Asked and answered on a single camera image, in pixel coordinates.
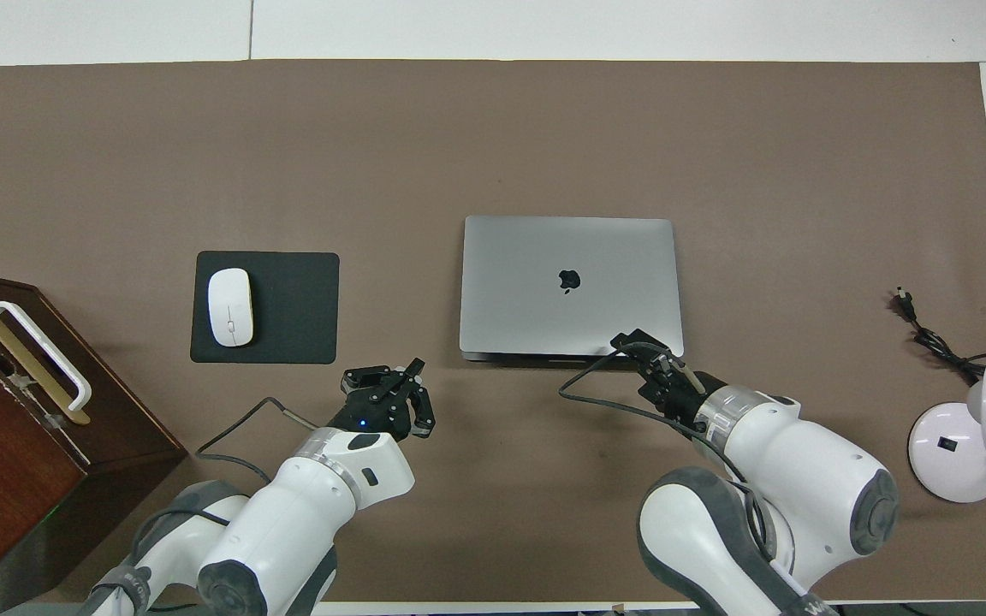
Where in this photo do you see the dark wooden box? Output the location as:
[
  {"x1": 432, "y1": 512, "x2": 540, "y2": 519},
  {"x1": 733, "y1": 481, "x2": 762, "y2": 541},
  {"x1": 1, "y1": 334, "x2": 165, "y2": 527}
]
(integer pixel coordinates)
[{"x1": 0, "y1": 267, "x2": 188, "y2": 616}]

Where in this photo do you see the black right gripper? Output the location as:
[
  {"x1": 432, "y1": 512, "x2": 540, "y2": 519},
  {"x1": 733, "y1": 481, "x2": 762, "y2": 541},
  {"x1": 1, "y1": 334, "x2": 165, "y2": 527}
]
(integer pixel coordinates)
[{"x1": 611, "y1": 329, "x2": 708, "y2": 420}]

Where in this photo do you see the gold handle plate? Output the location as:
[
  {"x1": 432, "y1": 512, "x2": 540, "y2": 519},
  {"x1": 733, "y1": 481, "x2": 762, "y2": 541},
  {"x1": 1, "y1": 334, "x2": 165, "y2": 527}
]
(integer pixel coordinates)
[{"x1": 0, "y1": 301, "x2": 92, "y2": 426}]

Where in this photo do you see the brown table mat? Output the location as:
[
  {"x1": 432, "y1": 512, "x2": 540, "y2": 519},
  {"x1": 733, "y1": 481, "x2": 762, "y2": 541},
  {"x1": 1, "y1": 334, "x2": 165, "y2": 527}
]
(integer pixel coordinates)
[{"x1": 0, "y1": 58, "x2": 986, "y2": 604}]

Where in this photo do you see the black mouse pad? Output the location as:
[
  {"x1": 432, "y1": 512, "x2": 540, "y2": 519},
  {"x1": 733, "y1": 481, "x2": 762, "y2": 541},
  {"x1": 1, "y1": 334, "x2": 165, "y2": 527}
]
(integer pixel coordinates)
[{"x1": 190, "y1": 251, "x2": 341, "y2": 364}]

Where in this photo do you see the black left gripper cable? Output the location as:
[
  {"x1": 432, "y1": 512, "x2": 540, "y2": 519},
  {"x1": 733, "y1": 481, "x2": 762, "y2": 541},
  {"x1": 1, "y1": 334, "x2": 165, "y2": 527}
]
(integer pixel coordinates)
[{"x1": 196, "y1": 397, "x2": 327, "y2": 484}]

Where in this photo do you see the black lamp power cord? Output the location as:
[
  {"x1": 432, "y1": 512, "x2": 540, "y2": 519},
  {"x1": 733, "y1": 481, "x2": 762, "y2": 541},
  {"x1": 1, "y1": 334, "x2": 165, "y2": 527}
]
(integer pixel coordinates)
[{"x1": 889, "y1": 289, "x2": 986, "y2": 383}]

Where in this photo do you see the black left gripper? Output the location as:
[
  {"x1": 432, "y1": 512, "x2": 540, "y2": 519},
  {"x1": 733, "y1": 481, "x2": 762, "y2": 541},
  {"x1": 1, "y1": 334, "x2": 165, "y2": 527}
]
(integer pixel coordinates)
[{"x1": 328, "y1": 359, "x2": 437, "y2": 439}]

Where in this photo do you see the silver apple laptop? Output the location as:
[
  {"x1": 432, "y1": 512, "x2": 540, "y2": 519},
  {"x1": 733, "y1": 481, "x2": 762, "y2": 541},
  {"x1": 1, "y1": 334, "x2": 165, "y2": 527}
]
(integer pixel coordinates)
[{"x1": 459, "y1": 215, "x2": 685, "y2": 367}]

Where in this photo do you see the white computer mouse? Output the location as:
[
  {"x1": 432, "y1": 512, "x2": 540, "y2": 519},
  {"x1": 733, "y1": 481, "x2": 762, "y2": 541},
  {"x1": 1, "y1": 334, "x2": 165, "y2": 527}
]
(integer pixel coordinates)
[{"x1": 207, "y1": 268, "x2": 255, "y2": 347}]

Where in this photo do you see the white box handle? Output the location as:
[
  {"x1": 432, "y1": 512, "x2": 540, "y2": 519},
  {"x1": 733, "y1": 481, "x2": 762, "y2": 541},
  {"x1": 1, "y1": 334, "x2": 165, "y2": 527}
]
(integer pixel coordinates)
[{"x1": 0, "y1": 301, "x2": 92, "y2": 412}]

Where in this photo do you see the white desk lamp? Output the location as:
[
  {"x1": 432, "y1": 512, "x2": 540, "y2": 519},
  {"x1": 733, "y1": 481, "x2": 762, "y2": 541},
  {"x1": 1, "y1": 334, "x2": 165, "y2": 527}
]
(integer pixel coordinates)
[{"x1": 908, "y1": 353, "x2": 986, "y2": 504}]

